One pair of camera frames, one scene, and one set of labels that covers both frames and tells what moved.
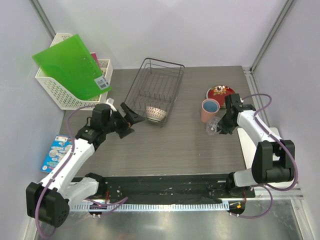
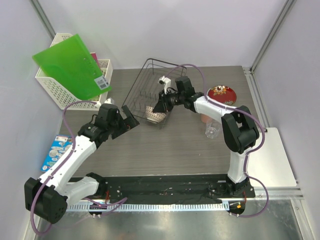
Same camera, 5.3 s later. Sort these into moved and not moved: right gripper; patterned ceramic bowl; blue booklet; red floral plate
Moved: right gripper
Not moved: blue booklet; patterned ceramic bowl; red floral plate
